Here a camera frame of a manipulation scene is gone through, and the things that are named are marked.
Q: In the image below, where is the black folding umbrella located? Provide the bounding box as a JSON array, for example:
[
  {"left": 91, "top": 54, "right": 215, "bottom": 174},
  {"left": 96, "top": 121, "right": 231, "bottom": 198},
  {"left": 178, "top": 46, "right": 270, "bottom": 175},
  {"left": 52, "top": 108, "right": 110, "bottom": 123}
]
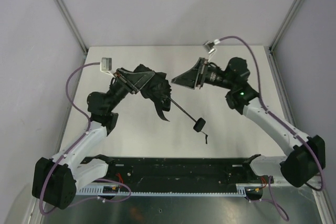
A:
[{"left": 140, "top": 72, "right": 208, "bottom": 144}]

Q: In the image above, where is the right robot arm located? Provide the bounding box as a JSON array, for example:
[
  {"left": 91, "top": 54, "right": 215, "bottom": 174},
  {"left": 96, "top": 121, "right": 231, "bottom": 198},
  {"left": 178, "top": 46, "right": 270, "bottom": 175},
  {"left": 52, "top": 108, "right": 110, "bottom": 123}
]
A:
[{"left": 172, "top": 57, "right": 326, "bottom": 188}]

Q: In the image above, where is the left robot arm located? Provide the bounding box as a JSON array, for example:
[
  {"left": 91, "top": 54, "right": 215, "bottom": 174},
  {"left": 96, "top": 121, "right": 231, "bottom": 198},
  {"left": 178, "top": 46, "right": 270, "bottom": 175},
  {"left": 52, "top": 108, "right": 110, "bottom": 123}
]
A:
[{"left": 32, "top": 65, "right": 155, "bottom": 215}]

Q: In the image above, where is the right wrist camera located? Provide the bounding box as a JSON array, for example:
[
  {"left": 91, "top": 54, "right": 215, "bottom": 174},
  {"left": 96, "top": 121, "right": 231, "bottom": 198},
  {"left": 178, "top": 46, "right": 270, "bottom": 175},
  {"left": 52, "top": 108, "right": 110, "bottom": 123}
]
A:
[{"left": 203, "top": 39, "right": 221, "bottom": 55}]

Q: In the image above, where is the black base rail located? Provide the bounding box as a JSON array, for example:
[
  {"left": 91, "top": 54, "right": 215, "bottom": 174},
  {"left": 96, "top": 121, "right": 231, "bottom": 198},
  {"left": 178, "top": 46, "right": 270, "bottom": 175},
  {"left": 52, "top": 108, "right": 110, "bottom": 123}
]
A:
[{"left": 96, "top": 155, "right": 267, "bottom": 193}]

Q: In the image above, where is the grey cable duct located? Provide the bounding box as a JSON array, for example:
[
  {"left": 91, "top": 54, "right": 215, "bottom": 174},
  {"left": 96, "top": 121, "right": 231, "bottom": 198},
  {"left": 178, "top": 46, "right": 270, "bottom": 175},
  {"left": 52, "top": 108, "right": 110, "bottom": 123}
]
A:
[{"left": 76, "top": 183, "right": 263, "bottom": 197}]

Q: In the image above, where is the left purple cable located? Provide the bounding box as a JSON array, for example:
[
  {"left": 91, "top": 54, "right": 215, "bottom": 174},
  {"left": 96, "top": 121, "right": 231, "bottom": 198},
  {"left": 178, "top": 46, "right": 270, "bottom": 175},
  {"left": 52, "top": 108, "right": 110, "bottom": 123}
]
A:
[{"left": 38, "top": 61, "right": 103, "bottom": 215}]

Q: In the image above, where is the purple cable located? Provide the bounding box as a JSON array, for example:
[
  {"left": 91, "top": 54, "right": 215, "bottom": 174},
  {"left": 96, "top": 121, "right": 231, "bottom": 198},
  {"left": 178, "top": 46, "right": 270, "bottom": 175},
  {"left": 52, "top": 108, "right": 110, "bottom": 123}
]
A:
[
  {"left": 215, "top": 35, "right": 325, "bottom": 221},
  {"left": 38, "top": 61, "right": 103, "bottom": 215}
]

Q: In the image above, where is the left aluminium frame post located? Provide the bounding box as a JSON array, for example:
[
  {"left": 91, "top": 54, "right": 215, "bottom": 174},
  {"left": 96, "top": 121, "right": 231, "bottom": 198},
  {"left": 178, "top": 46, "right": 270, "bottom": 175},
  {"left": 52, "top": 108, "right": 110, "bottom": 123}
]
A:
[{"left": 54, "top": 0, "right": 88, "bottom": 55}]

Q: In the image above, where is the aluminium frame post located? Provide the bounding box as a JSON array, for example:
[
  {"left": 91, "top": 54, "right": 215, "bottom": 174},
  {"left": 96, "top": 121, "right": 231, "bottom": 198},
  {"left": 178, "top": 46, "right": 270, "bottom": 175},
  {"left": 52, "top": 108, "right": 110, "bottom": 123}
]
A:
[
  {"left": 54, "top": 0, "right": 88, "bottom": 55},
  {"left": 270, "top": 0, "right": 321, "bottom": 51}
]

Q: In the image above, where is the right aluminium frame post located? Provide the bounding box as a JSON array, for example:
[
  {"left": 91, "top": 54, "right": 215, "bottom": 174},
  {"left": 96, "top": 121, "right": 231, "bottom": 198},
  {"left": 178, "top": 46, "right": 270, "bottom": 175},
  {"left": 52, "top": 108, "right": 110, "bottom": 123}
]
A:
[{"left": 270, "top": 0, "right": 321, "bottom": 51}]

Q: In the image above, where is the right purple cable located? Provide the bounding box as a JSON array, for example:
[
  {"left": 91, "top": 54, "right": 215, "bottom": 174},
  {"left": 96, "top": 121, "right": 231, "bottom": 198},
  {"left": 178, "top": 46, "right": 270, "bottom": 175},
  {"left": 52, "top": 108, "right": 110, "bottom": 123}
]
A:
[{"left": 215, "top": 35, "right": 325, "bottom": 221}]

